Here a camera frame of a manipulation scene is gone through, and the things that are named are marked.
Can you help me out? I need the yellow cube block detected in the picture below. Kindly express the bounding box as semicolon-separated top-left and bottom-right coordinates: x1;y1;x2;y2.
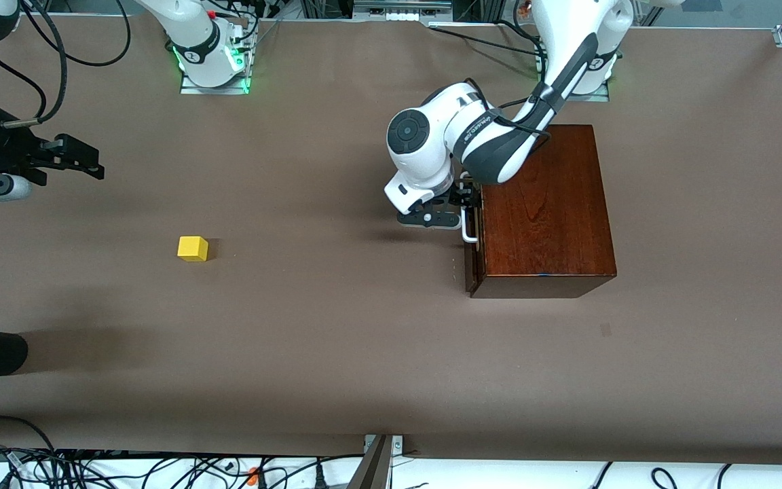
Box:
177;236;209;263

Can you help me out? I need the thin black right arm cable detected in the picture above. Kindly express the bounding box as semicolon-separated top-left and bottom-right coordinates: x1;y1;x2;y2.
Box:
41;0;132;68

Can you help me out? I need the black looping floor cable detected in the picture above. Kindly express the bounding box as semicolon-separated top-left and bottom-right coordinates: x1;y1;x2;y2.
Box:
0;416;59;454

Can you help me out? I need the dark red wooden cabinet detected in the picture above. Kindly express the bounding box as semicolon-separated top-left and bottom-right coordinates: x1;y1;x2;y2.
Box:
467;124;617;300

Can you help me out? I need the short black base cable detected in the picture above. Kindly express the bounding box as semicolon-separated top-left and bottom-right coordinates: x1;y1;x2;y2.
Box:
496;19;545;48

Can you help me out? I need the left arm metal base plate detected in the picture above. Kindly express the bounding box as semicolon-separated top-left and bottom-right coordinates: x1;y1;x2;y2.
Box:
537;53;611;103

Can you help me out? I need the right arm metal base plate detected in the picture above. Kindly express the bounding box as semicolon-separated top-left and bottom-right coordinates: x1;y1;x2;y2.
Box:
179;27;257;96

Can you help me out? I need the grey metal post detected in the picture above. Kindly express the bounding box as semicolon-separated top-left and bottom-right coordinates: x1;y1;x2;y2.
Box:
347;435;405;489

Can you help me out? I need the long black base cable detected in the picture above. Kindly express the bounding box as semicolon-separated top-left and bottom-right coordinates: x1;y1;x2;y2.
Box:
430;24;544;58

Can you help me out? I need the wooden drawer with white handle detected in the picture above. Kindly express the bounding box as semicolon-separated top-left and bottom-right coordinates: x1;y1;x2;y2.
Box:
461;183;487;294

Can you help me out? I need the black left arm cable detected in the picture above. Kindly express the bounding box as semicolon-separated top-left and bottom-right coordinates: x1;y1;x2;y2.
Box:
462;78;556;147

